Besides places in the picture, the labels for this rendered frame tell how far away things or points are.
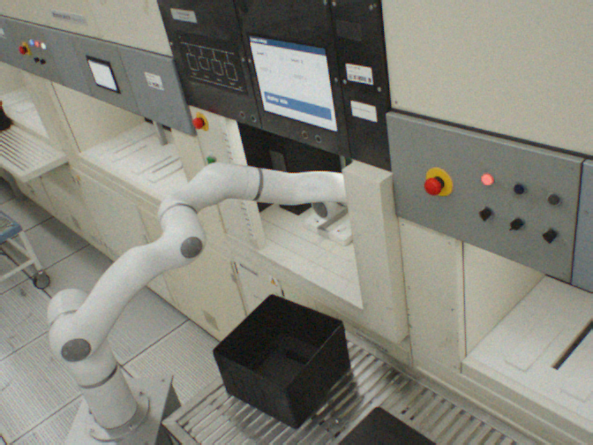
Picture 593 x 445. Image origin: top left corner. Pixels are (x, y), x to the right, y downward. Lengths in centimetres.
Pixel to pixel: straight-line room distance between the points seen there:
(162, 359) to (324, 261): 137
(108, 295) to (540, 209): 105
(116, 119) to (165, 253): 202
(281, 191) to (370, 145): 29
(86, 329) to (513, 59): 116
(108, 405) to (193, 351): 137
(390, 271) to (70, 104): 221
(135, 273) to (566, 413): 110
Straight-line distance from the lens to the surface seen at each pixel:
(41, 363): 355
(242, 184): 158
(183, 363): 316
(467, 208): 136
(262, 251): 220
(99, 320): 166
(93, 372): 178
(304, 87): 156
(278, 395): 168
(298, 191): 164
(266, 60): 165
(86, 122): 344
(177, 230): 155
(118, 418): 191
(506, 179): 127
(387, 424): 161
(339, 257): 210
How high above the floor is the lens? 214
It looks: 34 degrees down
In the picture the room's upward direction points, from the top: 12 degrees counter-clockwise
